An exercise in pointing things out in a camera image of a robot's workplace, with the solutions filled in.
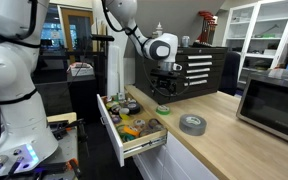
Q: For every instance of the grey duct tape roll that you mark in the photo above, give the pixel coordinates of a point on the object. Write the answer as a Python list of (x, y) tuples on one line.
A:
[(187, 129)]

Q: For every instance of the white cabinet with wooden top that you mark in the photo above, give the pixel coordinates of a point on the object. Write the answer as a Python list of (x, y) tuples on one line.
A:
[(237, 143)]

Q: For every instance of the yellow tape roll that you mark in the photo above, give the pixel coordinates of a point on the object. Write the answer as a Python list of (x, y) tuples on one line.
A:
[(124, 116)]

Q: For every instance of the black tool chest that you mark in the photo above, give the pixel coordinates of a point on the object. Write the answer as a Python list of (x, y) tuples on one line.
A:
[(204, 88)]

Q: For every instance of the black tape roll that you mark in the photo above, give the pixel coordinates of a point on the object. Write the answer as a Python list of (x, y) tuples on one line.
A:
[(134, 110)]

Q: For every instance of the white upright roll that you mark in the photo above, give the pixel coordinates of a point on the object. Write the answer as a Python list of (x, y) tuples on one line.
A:
[(114, 70)]

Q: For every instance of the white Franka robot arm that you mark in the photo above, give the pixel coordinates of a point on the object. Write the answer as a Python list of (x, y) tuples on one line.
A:
[(14, 73)]

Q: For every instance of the teal green tape roll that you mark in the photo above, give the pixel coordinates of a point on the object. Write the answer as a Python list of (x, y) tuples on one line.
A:
[(126, 137)]

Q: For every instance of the wooden framed glass door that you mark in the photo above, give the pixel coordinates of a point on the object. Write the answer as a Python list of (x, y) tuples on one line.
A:
[(77, 33)]

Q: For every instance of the orange tape roll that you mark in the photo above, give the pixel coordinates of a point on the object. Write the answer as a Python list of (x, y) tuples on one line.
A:
[(131, 130)]

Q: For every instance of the black clamp with orange trigger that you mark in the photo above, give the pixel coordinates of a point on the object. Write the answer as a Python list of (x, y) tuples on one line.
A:
[(73, 165)]

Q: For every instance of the purple tape roll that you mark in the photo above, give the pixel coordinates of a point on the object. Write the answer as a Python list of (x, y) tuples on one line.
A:
[(113, 119)]

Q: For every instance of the steel microwave oven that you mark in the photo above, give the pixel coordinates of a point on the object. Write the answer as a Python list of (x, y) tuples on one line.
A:
[(274, 106)]

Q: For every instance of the white box with red print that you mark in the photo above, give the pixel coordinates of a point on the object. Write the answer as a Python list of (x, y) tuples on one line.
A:
[(80, 69)]

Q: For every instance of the red bar clamps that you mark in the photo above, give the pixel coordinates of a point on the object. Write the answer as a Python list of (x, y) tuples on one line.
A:
[(206, 25)]

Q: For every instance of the green masking tape roll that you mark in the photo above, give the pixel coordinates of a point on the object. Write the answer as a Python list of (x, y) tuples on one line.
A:
[(158, 111)]

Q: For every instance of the white shelving unit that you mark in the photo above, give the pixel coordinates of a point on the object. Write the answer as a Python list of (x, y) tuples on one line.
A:
[(267, 26)]

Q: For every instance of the metal can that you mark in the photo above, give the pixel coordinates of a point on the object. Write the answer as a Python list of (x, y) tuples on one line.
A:
[(185, 41)]

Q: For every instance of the dark chair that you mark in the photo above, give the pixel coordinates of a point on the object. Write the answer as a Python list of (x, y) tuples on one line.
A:
[(230, 73)]

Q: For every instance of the white squeeze bottle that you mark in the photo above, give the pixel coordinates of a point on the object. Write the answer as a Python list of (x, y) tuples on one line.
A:
[(159, 30)]

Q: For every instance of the robot mounting table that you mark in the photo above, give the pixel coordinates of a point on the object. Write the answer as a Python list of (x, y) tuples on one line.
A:
[(65, 150)]

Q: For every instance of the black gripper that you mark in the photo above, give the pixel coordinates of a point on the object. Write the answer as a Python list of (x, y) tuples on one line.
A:
[(165, 78)]

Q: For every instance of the brown tape roll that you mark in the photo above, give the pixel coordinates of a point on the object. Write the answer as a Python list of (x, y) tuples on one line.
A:
[(150, 124)]

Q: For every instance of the white drawer with wooden sides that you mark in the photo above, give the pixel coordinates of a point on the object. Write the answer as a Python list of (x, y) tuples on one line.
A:
[(112, 133)]

